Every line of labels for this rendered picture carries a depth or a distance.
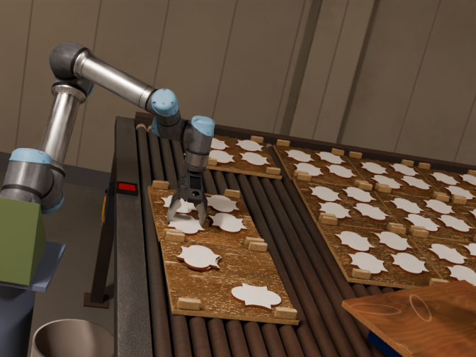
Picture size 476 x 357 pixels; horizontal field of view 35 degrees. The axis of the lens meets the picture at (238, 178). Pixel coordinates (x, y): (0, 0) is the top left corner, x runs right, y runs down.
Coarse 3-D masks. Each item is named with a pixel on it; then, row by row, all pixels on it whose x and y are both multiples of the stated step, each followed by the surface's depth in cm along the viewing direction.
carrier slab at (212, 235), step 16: (160, 192) 269; (160, 208) 256; (208, 208) 264; (240, 208) 270; (160, 224) 244; (208, 224) 252; (160, 240) 235; (192, 240) 238; (208, 240) 240; (224, 240) 243; (240, 240) 246
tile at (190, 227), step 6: (174, 216) 250; (180, 216) 251; (186, 216) 252; (174, 222) 245; (180, 222) 246; (186, 222) 247; (192, 222) 248; (198, 222) 249; (168, 228) 242; (174, 228) 242; (180, 228) 242; (186, 228) 243; (192, 228) 244; (198, 228) 245; (186, 234) 240; (192, 234) 241
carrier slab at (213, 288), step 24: (168, 264) 220; (240, 264) 230; (264, 264) 233; (168, 288) 209; (192, 288) 210; (216, 288) 213; (192, 312) 199; (216, 312) 201; (240, 312) 203; (264, 312) 206
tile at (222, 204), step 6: (210, 198) 270; (216, 198) 272; (222, 198) 273; (228, 198) 274; (210, 204) 266; (216, 204) 267; (222, 204) 268; (228, 204) 269; (234, 204) 270; (216, 210) 263; (222, 210) 263; (228, 210) 264; (234, 210) 266
